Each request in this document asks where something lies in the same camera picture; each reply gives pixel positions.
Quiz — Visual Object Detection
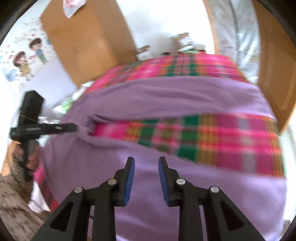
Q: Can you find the purple fleece garment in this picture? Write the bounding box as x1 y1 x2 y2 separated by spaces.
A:
34 76 287 240

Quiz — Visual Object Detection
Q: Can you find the speckled beige sleeve forearm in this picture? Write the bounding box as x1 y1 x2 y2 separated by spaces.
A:
1 160 51 240

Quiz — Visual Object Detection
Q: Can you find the person's left hand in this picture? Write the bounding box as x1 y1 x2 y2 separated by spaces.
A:
12 142 42 173

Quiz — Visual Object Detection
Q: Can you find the pink green plaid blanket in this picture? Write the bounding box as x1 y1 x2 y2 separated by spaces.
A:
36 54 287 215

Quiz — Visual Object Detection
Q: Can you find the wooden wardrobe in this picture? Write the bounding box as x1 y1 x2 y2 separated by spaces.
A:
41 1 137 86

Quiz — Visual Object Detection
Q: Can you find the white red plastic bag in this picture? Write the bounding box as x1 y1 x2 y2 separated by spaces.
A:
62 0 87 19

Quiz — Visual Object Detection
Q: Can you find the silver patterned curtain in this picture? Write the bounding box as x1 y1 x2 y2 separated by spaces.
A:
209 0 260 83

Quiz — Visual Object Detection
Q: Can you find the cartoon couple wall sticker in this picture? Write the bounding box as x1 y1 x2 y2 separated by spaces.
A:
4 38 49 82

